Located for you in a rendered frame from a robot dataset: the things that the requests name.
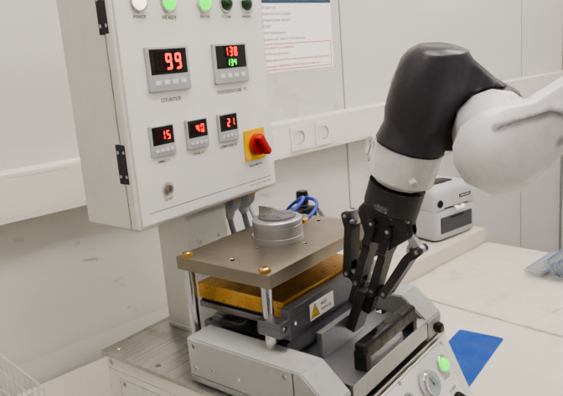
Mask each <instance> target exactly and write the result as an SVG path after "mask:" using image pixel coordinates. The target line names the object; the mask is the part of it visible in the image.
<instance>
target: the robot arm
mask: <svg viewBox="0 0 563 396"><path fill-rule="evenodd" d="M364 150H365V152H366V154H367V157H368V161H369V165H368V172H369V173H370V174H371V175H370V177H369V182H368V186H367V188H366V192H365V195H364V202H363V203H362V204H361V205H360V206H359V208H357V209H355V208H350V209H348V210H346V211H344V212H342V213H341V218H342V220H343V226H344V237H343V276H344V277H346V278H349V279H350V280H351V281H352V284H353V285H352V289H351V291H350V295H349V303H350V304H352V307H351V311H350V313H349V319H348V322H347V325H346V328H348V329H349V330H350V331H352V332H356V331H358V330H359V329H360V328H361V327H362V326H364V324H365V321H366V318H367V315H368V314H370V313H371V312H372V311H373V310H374V309H375V308H376V305H377V301H378V299H379V296H380V297H381V298H382V299H385V298H387V297H388V296H390V295H391V294H392V293H394V292H395V290H396V289H397V287H398V286H399V284H400V283H401V282H402V280H403V279H404V277H405V275H406V274H407V272H408V271H409V269H410V268H411V267H412V265H413V264H414V262H415V261H416V259H417V258H418V257H419V256H421V255H423V254H424V253H426V252H427V251H428V249H429V248H428V245H427V244H425V243H423V244H422V243H421V241H420V240H419V239H418V238H417V237H416V220H417V217H418V215H419V212H420V209H421V205H422V202H423V199H424V197H425V194H426V190H429V189H431V188H432V187H433V185H434V182H435V180H436V175H437V172H438V169H439V167H440V164H441V161H442V157H443V156H444V154H445V151H449V152H452V154H453V164H454V166H455V168H456V169H457V170H458V172H459V174H460V175H461V177H462V179H463V181H464V182H465V183H467V184H469V185H472V186H474V187H475V188H478V189H480V190H483V191H484V192H486V193H489V194H491V195H497V194H503V193H515V192H521V191H524V190H526V189H527V188H529V187H531V186H532V185H534V184H535V183H537V182H538V181H539V180H540V179H541V178H542V177H543V176H544V175H545V174H546V173H547V171H548V170H549V169H550V168H551V167H552V166H553V165H554V163H555V162H556V161H557V160H558V159H559V158H560V156H561V155H562V154H563V76H561V77H560V78H559V79H558V80H555V81H554V82H552V83H551V84H549V85H547V86H546V87H545V88H543V89H542V90H540V91H538V92H536V93H535V94H533V95H532V96H531V97H529V98H527V99H524V97H523V96H522V95H521V94H520V93H519V91H518V90H516V89H514V88H513V87H511V86H509V85H507V84H505V83H504V82H503V81H501V80H499V79H497V78H496V77H494V76H493V75H492V74H491V73H489V72H488V71H487V70H486V69H485V68H484V67H483V66H482V65H481V64H480V63H478V62H477V61H476V60H475V59H474V58H473V57H472V55H471V53H470V51H469V50H468V49H465V48H463V47H461V46H458V45H455V44H448V43H443V42H430V43H421V44H417V45H415V46H413V47H411V48H409V49H407V50H406V52H405V53H404V54H403V55H402V56H401V58H400V62H399V63H398V65H397V68H396V70H395V73H394V75H393V77H392V80H391V83H390V88H389V92H388V95H387V99H386V102H385V114H384V120H383V122H382V124H381V126H380V128H379V130H378V131H377V133H376V136H367V137H366V141H365V144H364ZM360 221H361V224H362V227H363V230H364V237H363V240H362V245H363V246H362V249H361V252H360V255H359V235H360ZM407 240H408V245H407V246H406V250H405V252H406V253H407V254H406V255H404V256H403V257H402V259H401V260H400V262H399V264H398V265H397V266H396V267H395V269H394V271H393V272H392V274H391V276H390V278H389V279H388V280H387V281H386V283H385V279H386V276H387V274H388V270H389V268H390V263H391V260H392V257H393V254H394V252H395V250H396V248H397V246H398V245H400V244H402V243H404V242H406V241H407ZM378 244H379V245H380V246H379V248H378V257H377V260H376V262H375V266H374V270H373V274H372V276H371V280H370V282H366V281H367V280H369V279H370V278H369V273H370V269H371V266H372V264H373V260H374V256H375V252H376V250H377V247H378ZM365 282H366V283H365Z"/></svg>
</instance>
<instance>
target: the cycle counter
mask: <svg viewBox="0 0 563 396"><path fill-rule="evenodd" d="M153 55H154V63H155V70H156V73H159V72H168V71H178V70H183V56H182V50H175V51H162V52H153Z"/></svg>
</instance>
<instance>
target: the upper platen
mask: <svg viewBox="0 0 563 396"><path fill-rule="evenodd" d="M342 272H343V255H341V254H334V255H332V256H330V257H328V258H327V259H325V260H323V261H321V262H319V263H317V264H316V265H314V266H312V267H310V268H309V269H307V270H304V271H303V272H301V273H300V274H298V275H295V276H293V277H292V278H291V279H289V280H286V281H284V282H283V283H281V284H280V285H277V286H276V287H274V288H272V294H273V305H274V314H275V316H279V317H281V309H282V308H283V307H284V306H287V305H288V304H290V303H292V302H293V301H295V300H296V299H298V298H300V297H301V296H304V295H305V294H307V293H308V292H309V291H312V290H313V289H315V288H317V287H318V286H320V285H321V284H323V283H325V282H326V281H328V280H330V279H332V278H333V277H334V276H336V275H338V274H340V273H342ZM198 285H199V296H200V297H202V299H201V300H200V305H201V306H204V307H208V308H210V309H214V310H217V311H222V312H226V313H229V314H232V315H235V316H241V317H244V318H247V319H251V320H253V321H257V319H258V318H260V317H262V316H263V313H262V304H261V288H260V287H256V286H253V285H246V284H242V283H239V282H234V281H231V280H224V279H220V278H216V277H213V276H210V277H208V278H206V279H203V280H201V281H199V282H198Z"/></svg>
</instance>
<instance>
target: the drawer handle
mask: <svg viewBox="0 0 563 396"><path fill-rule="evenodd" d="M416 328H417V326H416V309H415V307H414V306H413V305H411V304H404V305H403V306H401V307H400V308H399V309H398V310H396V311H395V312H394V313H392V314H391V315H390V316H388V317H387V318H386V319H384V320H383V321H382V322H381V323H380V324H379V325H378V326H376V327H375V328H374V329H372V330H371V331H370V332H368V333H367V334H366V335H364V336H363V337H362V338H360V339H359V340H358V341H357V342H356V343H355V345H354V349H355V351H354V368H355V369H356V370H359V371H362V372H365V373H367V372H368V371H369V370H370V369H371V361H370V357H371V356H373V355H374V354H375V353H376V352H377V351H379V350H380V349H381V348H382V347H383V346H384V345H385V344H386V343H387V342H388V341H390V340H391V339H392V338H393V337H394V336H396V335H397V334H398V333H399V332H400V331H402V330H403V329H406V330H409V331H414V330H415V329H416Z"/></svg>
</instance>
